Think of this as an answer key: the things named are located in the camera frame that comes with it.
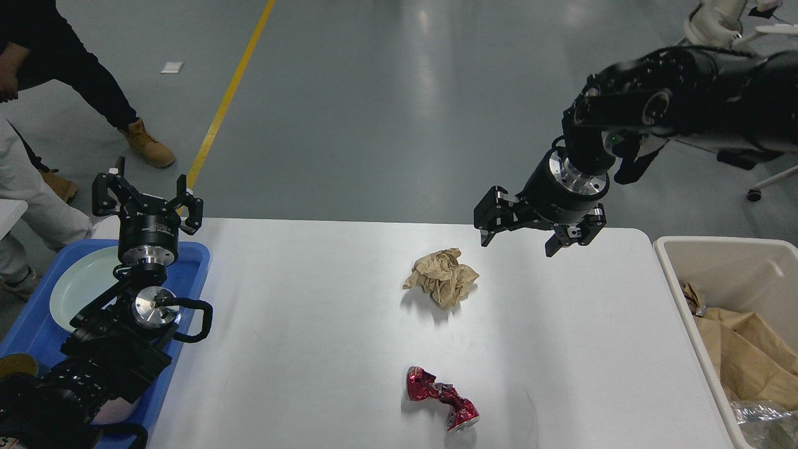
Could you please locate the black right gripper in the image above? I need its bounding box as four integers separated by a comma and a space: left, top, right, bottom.
473, 150, 610, 258

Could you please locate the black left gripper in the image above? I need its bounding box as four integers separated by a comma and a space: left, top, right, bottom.
92, 156, 203, 266

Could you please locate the green plate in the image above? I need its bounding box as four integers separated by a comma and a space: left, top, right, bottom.
49, 241, 120, 333

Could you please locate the crushed red can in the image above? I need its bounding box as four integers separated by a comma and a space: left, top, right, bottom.
405, 366, 481, 433

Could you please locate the pink mug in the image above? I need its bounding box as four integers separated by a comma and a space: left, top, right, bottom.
92, 397, 142, 425

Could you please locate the grey mug yellow inside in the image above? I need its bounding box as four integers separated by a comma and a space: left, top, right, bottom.
0, 353, 39, 380

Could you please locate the large brown paper sheet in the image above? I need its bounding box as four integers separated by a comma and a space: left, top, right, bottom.
693, 307, 797, 411

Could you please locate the aluminium foil tray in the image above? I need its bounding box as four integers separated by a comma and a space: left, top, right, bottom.
730, 401, 797, 448

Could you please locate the small brown paper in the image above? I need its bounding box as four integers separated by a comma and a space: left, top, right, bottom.
681, 283, 707, 317

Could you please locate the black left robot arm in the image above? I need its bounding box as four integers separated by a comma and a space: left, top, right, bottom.
2, 157, 213, 448

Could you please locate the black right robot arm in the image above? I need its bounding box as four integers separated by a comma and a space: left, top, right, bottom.
473, 46, 796, 258

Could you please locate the person in grey trousers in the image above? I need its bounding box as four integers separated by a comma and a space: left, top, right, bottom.
1, 118, 94, 301

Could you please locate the crumpled brown paper ball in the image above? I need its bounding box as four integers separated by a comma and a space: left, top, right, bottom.
402, 248, 481, 311

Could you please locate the blue plastic tray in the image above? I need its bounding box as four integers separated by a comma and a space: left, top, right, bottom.
2, 239, 212, 440

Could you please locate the person in black clothes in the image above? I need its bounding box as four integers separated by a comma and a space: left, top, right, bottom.
1, 1, 176, 170

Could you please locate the beige waste bin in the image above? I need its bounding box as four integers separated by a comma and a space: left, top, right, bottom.
653, 236, 797, 448

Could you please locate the white office chair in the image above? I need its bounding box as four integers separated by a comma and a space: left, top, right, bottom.
675, 1, 797, 55

